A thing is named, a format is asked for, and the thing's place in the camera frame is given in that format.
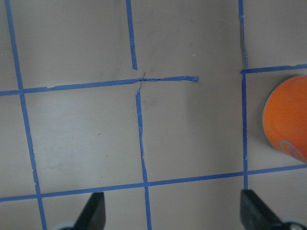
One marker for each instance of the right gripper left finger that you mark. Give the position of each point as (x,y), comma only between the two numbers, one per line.
(92,216)

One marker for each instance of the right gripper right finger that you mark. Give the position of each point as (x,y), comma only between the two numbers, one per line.
(256,215)

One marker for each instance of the orange cylindrical can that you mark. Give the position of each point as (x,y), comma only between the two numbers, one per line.
(285,118)

